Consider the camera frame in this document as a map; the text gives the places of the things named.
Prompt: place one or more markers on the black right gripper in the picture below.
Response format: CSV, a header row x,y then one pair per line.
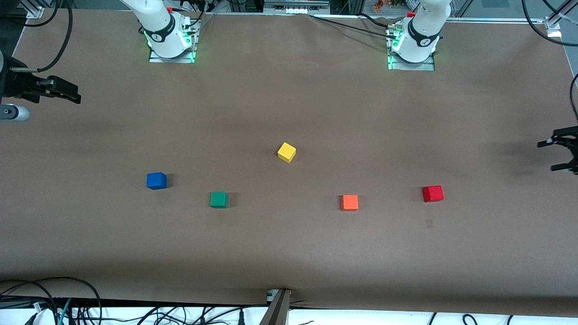
x,y
17,84

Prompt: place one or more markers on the red wooden block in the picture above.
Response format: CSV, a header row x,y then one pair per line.
x,y
432,193

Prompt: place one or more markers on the blue wooden block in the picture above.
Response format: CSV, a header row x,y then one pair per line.
x,y
156,181

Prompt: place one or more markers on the green wooden block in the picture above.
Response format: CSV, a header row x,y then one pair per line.
x,y
218,199

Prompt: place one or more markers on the orange wooden block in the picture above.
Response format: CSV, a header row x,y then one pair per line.
x,y
349,202

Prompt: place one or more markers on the yellow wooden block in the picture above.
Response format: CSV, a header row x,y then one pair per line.
x,y
286,152

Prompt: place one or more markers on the orange background item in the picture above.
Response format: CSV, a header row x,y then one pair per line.
x,y
381,3

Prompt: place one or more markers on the grey power strip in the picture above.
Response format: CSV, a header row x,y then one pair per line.
x,y
295,6

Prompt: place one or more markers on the brown paper table cover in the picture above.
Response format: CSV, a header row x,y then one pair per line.
x,y
289,248

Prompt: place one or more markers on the grey support beam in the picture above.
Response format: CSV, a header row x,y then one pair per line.
x,y
277,311

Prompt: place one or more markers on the aluminium frame profile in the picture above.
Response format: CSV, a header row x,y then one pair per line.
x,y
554,22
36,9

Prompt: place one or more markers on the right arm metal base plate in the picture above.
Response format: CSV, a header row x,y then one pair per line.
x,y
171,60

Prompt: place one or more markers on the aluminium table edge rail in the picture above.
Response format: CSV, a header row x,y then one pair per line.
x,y
496,20

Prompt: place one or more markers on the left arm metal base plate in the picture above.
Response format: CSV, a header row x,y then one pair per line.
x,y
415,67

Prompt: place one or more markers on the small metal bracket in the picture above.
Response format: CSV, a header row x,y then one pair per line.
x,y
271,296

